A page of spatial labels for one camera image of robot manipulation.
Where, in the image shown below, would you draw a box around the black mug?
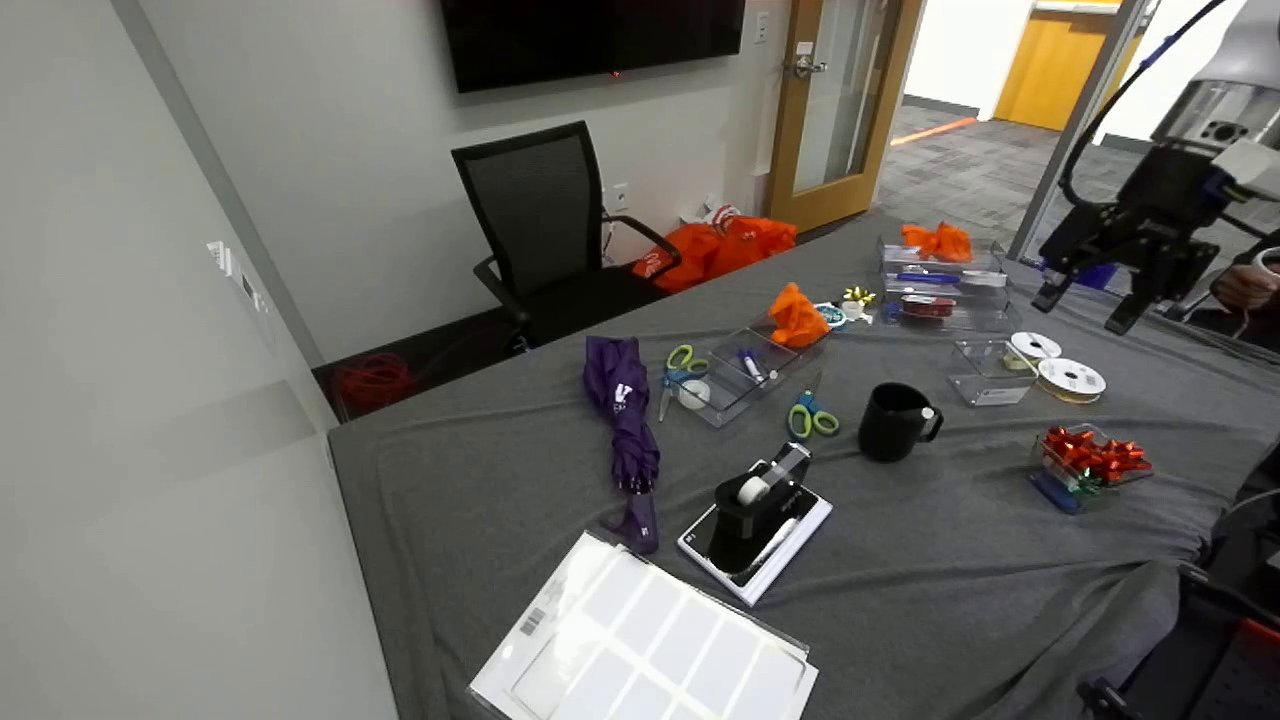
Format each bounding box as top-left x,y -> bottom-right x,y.
857,382 -> 945,464

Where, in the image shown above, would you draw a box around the grey tablecloth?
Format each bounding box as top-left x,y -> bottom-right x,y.
328,205 -> 1280,720

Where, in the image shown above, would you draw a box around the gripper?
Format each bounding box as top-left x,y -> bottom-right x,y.
1033,144 -> 1239,337

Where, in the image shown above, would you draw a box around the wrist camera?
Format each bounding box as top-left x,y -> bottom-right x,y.
1212,138 -> 1280,201

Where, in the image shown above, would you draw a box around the coil of red cable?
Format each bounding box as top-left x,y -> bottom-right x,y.
332,352 -> 419,412

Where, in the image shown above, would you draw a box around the clear box of bows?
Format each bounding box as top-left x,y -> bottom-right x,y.
1028,424 -> 1155,516

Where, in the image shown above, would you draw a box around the purple folded umbrella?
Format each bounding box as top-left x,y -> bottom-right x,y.
583,336 -> 663,556

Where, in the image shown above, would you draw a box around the small clear box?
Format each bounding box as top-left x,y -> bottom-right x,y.
946,338 -> 1042,408

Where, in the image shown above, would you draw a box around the white label sheet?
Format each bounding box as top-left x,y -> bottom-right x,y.
468,530 -> 820,720

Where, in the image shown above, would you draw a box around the black wall television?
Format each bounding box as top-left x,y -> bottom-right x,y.
440,0 -> 747,95

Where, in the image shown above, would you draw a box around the heap of red bows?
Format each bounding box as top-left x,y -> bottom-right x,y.
1042,425 -> 1154,492

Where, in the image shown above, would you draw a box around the clear divided tray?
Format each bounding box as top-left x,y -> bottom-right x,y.
667,318 -> 832,429

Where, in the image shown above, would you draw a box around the orange crumpled cloth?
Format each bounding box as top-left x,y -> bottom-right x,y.
767,283 -> 832,350
901,222 -> 975,265

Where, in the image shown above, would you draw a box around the wooden door with glass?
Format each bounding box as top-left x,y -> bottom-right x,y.
765,0 -> 927,234

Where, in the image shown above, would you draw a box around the green and blue scissors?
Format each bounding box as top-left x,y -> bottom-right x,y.
786,372 -> 841,441
657,344 -> 711,423

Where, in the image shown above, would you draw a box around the white ribbon spool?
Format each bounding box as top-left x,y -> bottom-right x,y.
1004,331 -> 1063,373
1036,357 -> 1108,406

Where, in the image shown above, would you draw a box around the clear drawer organizer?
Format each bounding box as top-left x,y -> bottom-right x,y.
877,236 -> 1024,337

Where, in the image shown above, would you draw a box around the black tape dispenser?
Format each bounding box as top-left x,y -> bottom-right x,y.
713,441 -> 813,574

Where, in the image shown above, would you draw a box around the heap of orange bags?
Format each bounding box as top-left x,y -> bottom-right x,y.
632,213 -> 799,295

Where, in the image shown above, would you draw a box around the person's hand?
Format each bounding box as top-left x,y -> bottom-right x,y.
1212,250 -> 1280,312

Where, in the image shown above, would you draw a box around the black office chair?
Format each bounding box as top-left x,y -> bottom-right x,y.
451,121 -> 683,352

